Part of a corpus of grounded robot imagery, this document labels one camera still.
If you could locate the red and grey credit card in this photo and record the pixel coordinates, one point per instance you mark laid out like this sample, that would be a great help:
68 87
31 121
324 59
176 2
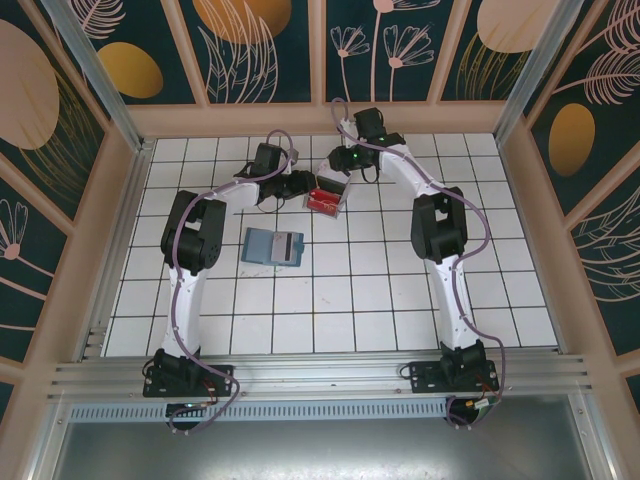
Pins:
280 250
325 200

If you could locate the grey metal sheet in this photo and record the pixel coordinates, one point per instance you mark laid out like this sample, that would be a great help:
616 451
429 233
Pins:
320 450

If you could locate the blue card holder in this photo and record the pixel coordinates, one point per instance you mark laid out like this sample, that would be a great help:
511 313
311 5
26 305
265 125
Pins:
255 247

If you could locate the white printed card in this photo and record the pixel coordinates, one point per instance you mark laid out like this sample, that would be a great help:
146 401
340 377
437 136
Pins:
336 175

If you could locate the small green circuit board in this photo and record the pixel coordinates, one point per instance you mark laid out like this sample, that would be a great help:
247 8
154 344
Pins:
484 406

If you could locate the clear plastic card box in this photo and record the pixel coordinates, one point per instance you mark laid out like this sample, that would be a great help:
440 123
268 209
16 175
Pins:
346 192

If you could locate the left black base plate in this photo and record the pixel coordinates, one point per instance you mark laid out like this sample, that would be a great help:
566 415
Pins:
220 375

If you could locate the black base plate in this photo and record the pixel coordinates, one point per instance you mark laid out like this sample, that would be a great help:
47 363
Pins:
220 375
425 375

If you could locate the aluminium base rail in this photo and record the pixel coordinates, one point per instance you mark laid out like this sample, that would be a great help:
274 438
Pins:
320 380

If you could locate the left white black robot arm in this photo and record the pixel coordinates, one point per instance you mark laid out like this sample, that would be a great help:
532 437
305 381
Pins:
185 310

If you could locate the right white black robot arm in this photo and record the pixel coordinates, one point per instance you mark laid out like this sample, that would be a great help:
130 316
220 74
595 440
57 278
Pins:
450 300

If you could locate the black card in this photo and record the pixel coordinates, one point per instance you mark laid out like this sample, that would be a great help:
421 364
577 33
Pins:
330 184

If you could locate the aluminium frame post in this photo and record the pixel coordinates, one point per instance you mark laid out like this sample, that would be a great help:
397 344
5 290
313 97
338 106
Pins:
95 75
530 75

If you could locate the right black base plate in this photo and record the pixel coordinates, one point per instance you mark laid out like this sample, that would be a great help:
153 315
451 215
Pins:
425 375

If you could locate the aluminium side rail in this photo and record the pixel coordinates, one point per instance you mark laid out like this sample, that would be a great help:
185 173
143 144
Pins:
129 200

